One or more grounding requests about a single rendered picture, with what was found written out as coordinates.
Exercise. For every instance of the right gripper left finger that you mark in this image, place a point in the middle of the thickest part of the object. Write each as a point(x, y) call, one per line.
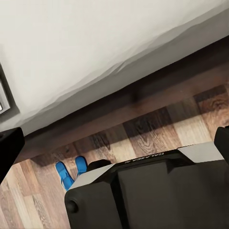
point(11, 143)

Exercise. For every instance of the hardback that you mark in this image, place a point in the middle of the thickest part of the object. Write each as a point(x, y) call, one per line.
point(4, 101)

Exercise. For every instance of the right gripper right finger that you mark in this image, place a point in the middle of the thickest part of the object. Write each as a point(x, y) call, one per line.
point(221, 141)

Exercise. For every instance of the sandal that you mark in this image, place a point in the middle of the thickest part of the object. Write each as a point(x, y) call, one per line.
point(81, 164)
point(65, 177)

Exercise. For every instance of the bed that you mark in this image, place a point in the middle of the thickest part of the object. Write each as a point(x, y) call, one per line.
point(73, 68)

